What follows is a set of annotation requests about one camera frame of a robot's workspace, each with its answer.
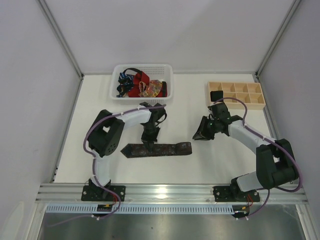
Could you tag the brown floral tie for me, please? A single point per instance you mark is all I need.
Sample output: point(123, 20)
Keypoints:
point(131, 150)

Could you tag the white slotted cable duct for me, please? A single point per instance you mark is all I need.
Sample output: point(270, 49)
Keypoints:
point(162, 209)

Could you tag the red tie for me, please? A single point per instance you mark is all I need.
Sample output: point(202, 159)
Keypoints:
point(142, 77)

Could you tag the blue striped tie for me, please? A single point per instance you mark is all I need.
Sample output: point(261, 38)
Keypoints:
point(126, 83)

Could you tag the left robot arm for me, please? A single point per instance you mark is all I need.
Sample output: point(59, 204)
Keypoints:
point(103, 138)

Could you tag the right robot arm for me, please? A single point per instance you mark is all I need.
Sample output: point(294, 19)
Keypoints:
point(274, 159)

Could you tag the colourful patterned tie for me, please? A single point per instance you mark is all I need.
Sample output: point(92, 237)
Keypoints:
point(152, 89)

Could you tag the white plastic basket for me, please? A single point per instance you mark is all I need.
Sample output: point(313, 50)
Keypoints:
point(162, 72)

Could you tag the rolled black tie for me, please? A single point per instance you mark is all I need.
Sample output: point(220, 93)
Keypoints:
point(216, 95)

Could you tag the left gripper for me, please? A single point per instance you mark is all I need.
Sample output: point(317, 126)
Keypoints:
point(149, 137)

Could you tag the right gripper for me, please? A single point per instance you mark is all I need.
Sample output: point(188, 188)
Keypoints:
point(208, 128)

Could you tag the wooden compartment box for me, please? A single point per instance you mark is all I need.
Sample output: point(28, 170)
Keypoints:
point(249, 93)

